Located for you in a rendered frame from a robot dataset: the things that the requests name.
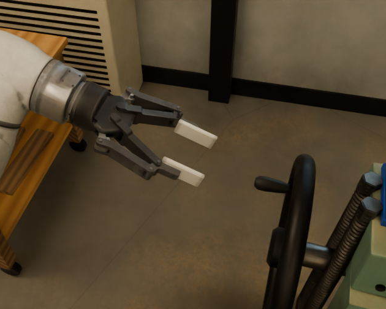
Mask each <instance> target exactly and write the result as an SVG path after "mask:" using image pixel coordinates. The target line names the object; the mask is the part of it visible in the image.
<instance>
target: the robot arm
mask: <svg viewBox="0 0 386 309"><path fill-rule="evenodd" d="M30 110H31V111H33V112H34V113H36V114H40V115H42V116H44V117H47V118H49V119H51V120H53V121H55V122H57V123H59V124H64V123H66V122H67V121H68V120H69V121H70V123H71V124H72V125H74V126H77V127H79V128H81V129H84V130H86V131H93V132H94V133H95V134H96V135H97V136H98V138H97V139H96V142H95V145H94V151H95V152H96V153H99V154H102V155H106V156H108V157H110V158H112V159H113V160H115V161H116V162H118V163H120V164H121V165H123V166H124V167H126V168H128V169H129V170H131V171H132V172H134V173H135V174H137V175H139V176H140V177H142V178H144V179H145V180H149V179H150V178H151V177H152V176H155V175H156V174H161V175H164V176H166V177H168V178H170V179H172V180H177V179H180V180H182V181H185V182H187V183H189V184H191V185H194V186H196V187H198V186H199V184H200V183H201V181H202V180H203V179H204V174H201V173H200V172H198V171H196V170H193V169H191V168H189V167H187V166H184V165H182V164H180V163H178V162H176V161H174V160H172V159H169V158H167V157H163V159H162V160H161V159H160V158H159V157H158V156H156V155H155V154H154V153H153V152H152V151H151V150H150V149H149V148H148V147H147V146H146V145H145V144H144V143H143V142H142V141H141V140H140V139H139V138H138V137H136V136H135V135H134V134H133V132H132V129H131V128H130V127H131V126H132V124H139V123H142V124H151V125H156V126H166V127H171V128H175V130H174V132H175V133H177V134H179V135H181V136H183V137H186V138H188V139H190V140H192V141H194V142H197V143H199V144H201V145H203V146H205V147H207V148H209V149H210V148H211V147H212V146H213V145H214V143H215V141H216V140H217V136H215V135H213V134H211V133H209V132H206V131H204V130H203V129H200V128H198V126H197V125H196V124H195V123H193V122H190V121H188V120H186V119H184V118H182V116H183V113H182V112H181V111H180V110H181V107H180V106H179V105H176V104H173V103H171V102H167V101H164V100H162V99H158V98H156V97H153V96H150V95H147V94H144V93H141V92H139V91H137V90H136V89H134V88H133V87H131V86H127V87H126V90H125V92H124V93H123V94H122V95H121V96H115V95H112V94H111V93H110V92H109V91H108V89H106V88H104V87H103V86H100V85H98V84H97V83H94V82H92V81H89V82H86V74H85V73H83V72H81V71H79V70H77V69H74V68H73V67H70V66H68V65H66V64H64V63H62V62H61V61H59V60H56V59H54V58H52V57H51V56H49V55H47V54H46V53H45V52H44V51H43V50H42V49H40V48H39V47H38V46H36V45H34V44H32V43H31V42H29V41H27V40H25V39H23V38H21V37H18V36H16V35H14V34H11V33H9V32H6V31H2V30H0V179H1V177H2V174H3V172H4V170H5V168H6V165H7V163H8V161H9V158H10V155H11V154H12V150H13V148H14V145H15V141H16V138H17V134H18V130H19V128H20V126H21V124H22V121H23V120H24V118H25V116H26V115H27V113H28V112H29V111H30ZM112 137H113V138H114V139H115V140H116V141H117V142H118V143H119V144H120V145H122V146H125V147H126V148H127V149H128V150H129V151H128V150H126V149H125V148H123V147H122V146H120V145H118V144H117V143H115V142H113V141H111V140H110V138H112Z"/></svg>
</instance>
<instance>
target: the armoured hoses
mask: <svg viewBox="0 0 386 309"><path fill-rule="evenodd" d="M382 185H383V179H382V178H381V176H380V175H378V174H377V173H375V172H372V171H370V172H365V173H364V174H363V175H362V177H361V179H360V181H359V182H358V185H357V187H356V190H355V191H354V193H353V195H352V197H351V200H350V201H349V203H348V205H347V206H346V208H345V210H344V211H343V214H342V216H341V217H340V220H339V222H338V223H337V225H336V227H335V229H334V231H333V233H332V234H331V236H330V238H329V240H328V242H327V244H326V245H325V246H327V247H330V248H333V249H335V251H334V253H333V254H332V257H331V259H330V260H329V262H328V264H327V266H326V267H325V269H324V271H321V270H316V269H313V270H312V271H311V273H310V275H309V277H308V279H307V281H306V283H305V285H304V286H303V288H302V290H301V292H300V294H299V295H298V298H297V302H296V306H295V309H322V307H323V306H324V305H325V303H326V301H327V299H328V298H329V296H330V295H331V293H332V292H333V290H334V288H335V286H336V285H337V284H338V281H339V280H340V279H341V277H342V275H343V274H344V272H345V270H346V268H347V266H348V264H349V262H350V260H351V259H352V256H353V255H354V253H355V250H356V249H357V246H358V245H359V242H360V240H361V238H362V236H363V234H364V233H365V230H366V228H367V227H368V225H369V223H370V221H371V220H373V219H375V218H376V217H377V216H379V215H380V214H381V212H382V210H383V205H382V204H381V202H380V201H379V200H377V199H375V198H373V197H370V196H371V194H372V193H373V192H375V191H377V190H379V189H381V187H382Z"/></svg>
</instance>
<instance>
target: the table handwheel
mask: <svg viewBox="0 0 386 309"><path fill-rule="evenodd" d="M315 183H316V164H315V160H314V159H313V157H312V156H311V155H309V154H301V155H299V156H297V157H296V159H295V161H294V164H293V166H292V170H291V173H290V177H289V182H288V184H290V188H289V193H288V194H285V198H284V202H283V206H282V211H281V216H280V219H279V225H278V227H276V228H275V229H273V231H272V234H271V239H270V244H269V248H268V254H267V264H268V265H269V266H270V269H269V274H268V279H267V286H266V290H265V297H264V300H263V307H262V309H292V308H293V303H294V300H295V296H296V293H297V287H298V282H299V279H300V273H301V268H302V266H303V267H308V268H311V269H316V270H321V271H324V269H325V267H326V266H327V264H328V262H329V260H330V259H331V257H332V254H333V253H334V251H335V249H333V248H330V247H327V246H323V245H318V244H315V243H309V242H307V239H308V232H309V225H310V220H311V213H312V205H313V200H314V190H315Z"/></svg>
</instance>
